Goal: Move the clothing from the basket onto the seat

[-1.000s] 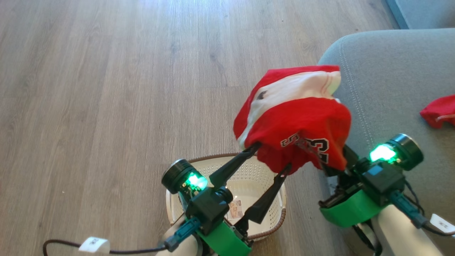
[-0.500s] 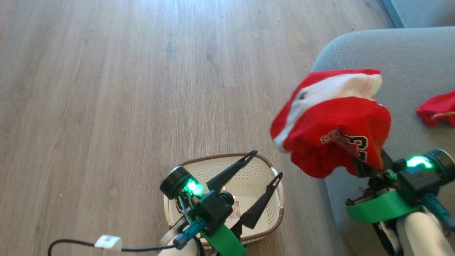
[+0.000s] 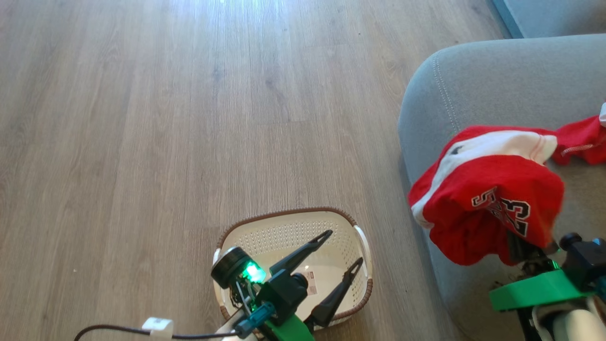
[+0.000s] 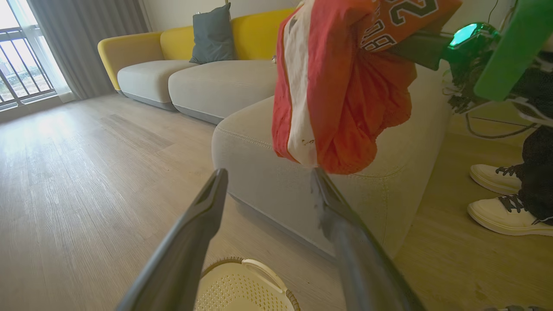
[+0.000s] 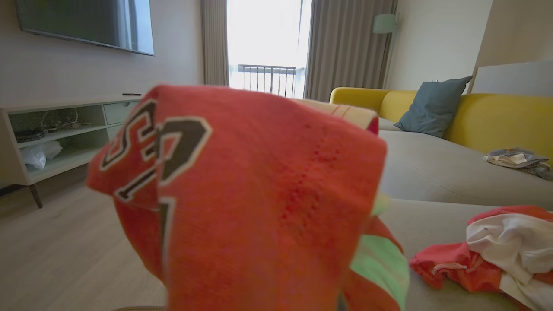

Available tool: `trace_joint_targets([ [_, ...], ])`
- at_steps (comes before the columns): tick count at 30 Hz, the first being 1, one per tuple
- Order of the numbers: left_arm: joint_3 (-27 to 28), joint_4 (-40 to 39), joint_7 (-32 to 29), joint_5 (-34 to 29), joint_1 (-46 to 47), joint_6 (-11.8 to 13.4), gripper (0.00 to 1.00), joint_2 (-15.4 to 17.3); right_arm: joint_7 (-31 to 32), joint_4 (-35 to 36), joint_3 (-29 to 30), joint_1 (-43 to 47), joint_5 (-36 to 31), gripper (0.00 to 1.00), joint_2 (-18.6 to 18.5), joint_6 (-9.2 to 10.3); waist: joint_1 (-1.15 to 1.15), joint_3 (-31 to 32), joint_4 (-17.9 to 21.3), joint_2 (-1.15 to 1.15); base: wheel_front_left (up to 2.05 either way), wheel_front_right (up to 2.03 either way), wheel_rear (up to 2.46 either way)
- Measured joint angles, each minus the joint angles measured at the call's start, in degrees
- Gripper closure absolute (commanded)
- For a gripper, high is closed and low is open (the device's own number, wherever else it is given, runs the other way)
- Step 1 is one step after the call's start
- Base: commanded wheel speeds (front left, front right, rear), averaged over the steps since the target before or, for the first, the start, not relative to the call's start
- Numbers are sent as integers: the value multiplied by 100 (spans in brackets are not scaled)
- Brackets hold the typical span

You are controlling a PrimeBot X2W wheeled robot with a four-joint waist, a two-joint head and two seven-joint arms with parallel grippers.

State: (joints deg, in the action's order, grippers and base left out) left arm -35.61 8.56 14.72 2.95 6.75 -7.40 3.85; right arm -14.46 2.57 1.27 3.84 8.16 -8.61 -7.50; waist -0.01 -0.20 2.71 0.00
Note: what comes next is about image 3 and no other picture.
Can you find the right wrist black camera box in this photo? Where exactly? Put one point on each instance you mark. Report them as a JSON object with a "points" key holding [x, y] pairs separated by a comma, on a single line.
{"points": [[584, 260]]}

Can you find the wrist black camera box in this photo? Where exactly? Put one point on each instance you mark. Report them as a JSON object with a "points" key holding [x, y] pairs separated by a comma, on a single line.
{"points": [[584, 260], [284, 293]]}

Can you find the white perforated laundry basket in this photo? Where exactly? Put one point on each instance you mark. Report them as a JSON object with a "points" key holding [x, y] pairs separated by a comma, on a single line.
{"points": [[284, 237]]}

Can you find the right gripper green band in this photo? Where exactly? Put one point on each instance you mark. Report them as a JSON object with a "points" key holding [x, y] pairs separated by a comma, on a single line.
{"points": [[535, 289]]}

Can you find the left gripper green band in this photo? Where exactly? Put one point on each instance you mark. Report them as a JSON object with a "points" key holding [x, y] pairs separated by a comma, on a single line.
{"points": [[232, 267]]}

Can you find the small red garment white lining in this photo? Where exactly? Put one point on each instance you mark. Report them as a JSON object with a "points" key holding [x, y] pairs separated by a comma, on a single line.
{"points": [[582, 139]]}

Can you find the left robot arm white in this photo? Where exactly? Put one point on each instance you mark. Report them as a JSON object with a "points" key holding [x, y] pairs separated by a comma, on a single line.
{"points": [[232, 336]]}

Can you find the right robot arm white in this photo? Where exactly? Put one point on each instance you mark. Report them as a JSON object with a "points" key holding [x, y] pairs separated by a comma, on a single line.
{"points": [[568, 324]]}

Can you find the blue-grey sofa cushion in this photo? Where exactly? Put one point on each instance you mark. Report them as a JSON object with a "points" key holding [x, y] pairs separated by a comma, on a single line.
{"points": [[554, 16]]}

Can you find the white sticker with red print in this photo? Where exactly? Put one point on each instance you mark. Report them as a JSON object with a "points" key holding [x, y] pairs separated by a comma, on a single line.
{"points": [[310, 282]]}

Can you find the red jersey with number 23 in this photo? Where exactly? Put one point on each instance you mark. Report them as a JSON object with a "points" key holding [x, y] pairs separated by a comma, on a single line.
{"points": [[492, 189]]}

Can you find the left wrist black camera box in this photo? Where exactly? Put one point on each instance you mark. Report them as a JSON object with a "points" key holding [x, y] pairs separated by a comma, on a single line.
{"points": [[284, 293]]}

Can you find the grey fabric sofa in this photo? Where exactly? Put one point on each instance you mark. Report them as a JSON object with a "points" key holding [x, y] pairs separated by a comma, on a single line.
{"points": [[497, 85]]}

